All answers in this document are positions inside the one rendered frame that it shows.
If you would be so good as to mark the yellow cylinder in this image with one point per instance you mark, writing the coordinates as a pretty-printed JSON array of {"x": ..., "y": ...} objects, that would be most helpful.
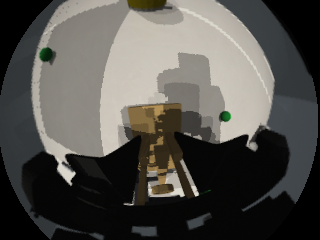
[{"x": 147, "y": 5}]

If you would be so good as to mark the green ball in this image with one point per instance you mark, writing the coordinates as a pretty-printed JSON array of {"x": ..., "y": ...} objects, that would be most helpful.
[
  {"x": 46, "y": 54},
  {"x": 225, "y": 116}
]

